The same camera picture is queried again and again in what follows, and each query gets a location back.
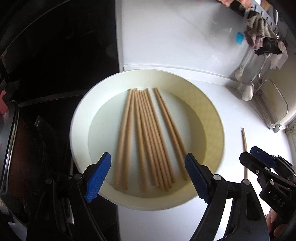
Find grey brown hanging rags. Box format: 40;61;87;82
244;11;285;56

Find wooden chopstick six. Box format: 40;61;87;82
122;89;136;190

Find pink hanging cloth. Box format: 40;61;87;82
219;0;252;10

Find wooden chopstick four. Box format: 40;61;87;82
144;89;176;183

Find wooden chopstick three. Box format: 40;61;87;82
153;88;189;181

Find white dish brush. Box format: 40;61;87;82
234;48;253;81

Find wooden chopstick five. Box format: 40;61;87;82
113;89;133;190

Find blue wall hook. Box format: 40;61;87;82
235;32;244;45

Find white round basin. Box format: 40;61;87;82
70;69;224;211

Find curved single wooden chopstick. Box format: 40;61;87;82
135;90;147;193

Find stainless steel rack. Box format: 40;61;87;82
254;78;289;133

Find person's right hand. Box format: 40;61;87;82
265;208;288;240

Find wooden chopstick one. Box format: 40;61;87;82
241;128;248;179

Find steel ladle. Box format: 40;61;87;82
257;54;270;84

